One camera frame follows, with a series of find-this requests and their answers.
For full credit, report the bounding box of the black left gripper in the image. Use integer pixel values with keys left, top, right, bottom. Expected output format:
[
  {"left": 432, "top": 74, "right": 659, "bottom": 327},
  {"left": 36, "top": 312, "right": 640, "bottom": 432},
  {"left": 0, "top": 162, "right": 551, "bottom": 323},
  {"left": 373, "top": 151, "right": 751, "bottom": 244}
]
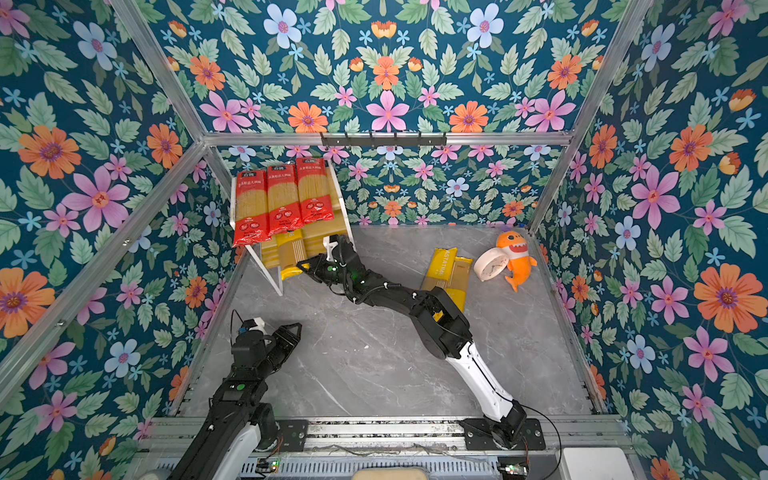
[{"left": 254, "top": 322, "right": 301, "bottom": 384}]

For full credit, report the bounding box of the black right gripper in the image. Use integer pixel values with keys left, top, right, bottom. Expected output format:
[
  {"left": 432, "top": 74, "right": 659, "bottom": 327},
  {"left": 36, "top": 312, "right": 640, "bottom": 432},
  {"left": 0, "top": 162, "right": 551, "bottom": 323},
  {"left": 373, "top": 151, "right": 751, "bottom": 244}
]
[{"left": 297, "top": 255, "right": 354, "bottom": 289}]

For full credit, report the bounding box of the red spaghetti bag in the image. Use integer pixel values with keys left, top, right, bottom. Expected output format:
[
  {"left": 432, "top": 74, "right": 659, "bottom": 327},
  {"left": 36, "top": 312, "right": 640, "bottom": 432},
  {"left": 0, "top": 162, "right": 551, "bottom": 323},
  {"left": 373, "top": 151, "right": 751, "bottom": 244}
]
[
  {"left": 296, "top": 158, "right": 334, "bottom": 225},
  {"left": 233, "top": 170, "right": 271, "bottom": 247},
  {"left": 267, "top": 164, "right": 304, "bottom": 236}
]

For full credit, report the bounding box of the yellow pasta bag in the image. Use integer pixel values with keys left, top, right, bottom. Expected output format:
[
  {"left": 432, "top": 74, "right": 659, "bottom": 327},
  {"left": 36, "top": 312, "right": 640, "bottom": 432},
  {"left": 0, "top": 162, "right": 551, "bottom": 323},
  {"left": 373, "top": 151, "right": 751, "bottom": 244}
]
[
  {"left": 276, "top": 230, "right": 308, "bottom": 281},
  {"left": 421, "top": 248, "right": 473, "bottom": 312}
]

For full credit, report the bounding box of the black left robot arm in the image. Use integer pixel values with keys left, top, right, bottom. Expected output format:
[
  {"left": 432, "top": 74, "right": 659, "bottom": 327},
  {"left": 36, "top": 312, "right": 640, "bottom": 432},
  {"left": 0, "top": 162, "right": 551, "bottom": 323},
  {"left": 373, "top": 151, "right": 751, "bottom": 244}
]
[{"left": 169, "top": 320, "right": 302, "bottom": 479}]

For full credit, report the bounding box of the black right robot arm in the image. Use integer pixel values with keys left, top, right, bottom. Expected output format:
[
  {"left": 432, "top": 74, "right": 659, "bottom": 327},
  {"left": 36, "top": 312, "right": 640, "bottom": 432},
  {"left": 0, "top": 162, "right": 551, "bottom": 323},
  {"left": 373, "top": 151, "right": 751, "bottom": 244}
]
[{"left": 296, "top": 234, "right": 527, "bottom": 449}]

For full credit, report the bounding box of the white tape roll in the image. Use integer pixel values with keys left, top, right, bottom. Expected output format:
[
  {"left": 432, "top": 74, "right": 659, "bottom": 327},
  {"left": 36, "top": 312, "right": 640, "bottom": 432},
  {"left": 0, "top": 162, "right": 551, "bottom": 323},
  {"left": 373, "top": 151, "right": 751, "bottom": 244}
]
[{"left": 473, "top": 247, "right": 509, "bottom": 282}]

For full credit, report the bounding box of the orange shark plush toy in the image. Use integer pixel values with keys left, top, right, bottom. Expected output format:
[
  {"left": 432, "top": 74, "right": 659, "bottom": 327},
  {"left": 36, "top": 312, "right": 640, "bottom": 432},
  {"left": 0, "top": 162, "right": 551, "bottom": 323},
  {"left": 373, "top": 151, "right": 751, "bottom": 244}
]
[{"left": 496, "top": 231, "right": 538, "bottom": 292}]

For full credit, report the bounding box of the white box bottom right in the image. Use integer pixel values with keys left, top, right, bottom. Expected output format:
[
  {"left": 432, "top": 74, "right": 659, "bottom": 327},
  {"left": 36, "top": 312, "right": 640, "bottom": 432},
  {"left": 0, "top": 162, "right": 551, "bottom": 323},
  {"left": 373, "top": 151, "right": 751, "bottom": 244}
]
[{"left": 559, "top": 447, "right": 635, "bottom": 480}]

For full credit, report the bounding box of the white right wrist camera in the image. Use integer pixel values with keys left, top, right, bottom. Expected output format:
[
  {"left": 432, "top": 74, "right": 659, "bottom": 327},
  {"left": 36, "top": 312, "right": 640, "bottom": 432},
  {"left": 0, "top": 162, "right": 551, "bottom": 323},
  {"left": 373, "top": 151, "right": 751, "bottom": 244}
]
[{"left": 323, "top": 235, "right": 338, "bottom": 262}]

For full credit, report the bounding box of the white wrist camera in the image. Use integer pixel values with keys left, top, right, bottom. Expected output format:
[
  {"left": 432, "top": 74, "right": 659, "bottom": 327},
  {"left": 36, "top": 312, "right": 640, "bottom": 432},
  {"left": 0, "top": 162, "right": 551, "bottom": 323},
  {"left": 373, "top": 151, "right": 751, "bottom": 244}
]
[
  {"left": 238, "top": 317, "right": 266, "bottom": 335},
  {"left": 323, "top": 235, "right": 338, "bottom": 262}
]

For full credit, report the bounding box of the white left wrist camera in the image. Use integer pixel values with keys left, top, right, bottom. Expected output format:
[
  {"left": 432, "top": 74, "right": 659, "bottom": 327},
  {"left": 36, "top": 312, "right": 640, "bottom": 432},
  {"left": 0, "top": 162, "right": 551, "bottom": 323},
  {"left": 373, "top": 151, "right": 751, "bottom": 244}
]
[{"left": 238, "top": 317, "right": 266, "bottom": 335}]

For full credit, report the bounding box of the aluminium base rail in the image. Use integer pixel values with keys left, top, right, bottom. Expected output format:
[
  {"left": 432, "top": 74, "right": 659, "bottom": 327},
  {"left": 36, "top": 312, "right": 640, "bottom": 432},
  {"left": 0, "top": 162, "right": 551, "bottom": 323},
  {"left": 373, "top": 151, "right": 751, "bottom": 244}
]
[{"left": 131, "top": 413, "right": 649, "bottom": 480}]

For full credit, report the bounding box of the black hook rail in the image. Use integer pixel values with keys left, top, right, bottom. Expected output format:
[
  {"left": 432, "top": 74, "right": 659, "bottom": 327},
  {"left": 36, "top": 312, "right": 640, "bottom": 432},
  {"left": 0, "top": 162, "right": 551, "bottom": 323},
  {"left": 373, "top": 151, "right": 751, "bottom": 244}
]
[{"left": 320, "top": 132, "right": 448, "bottom": 148}]

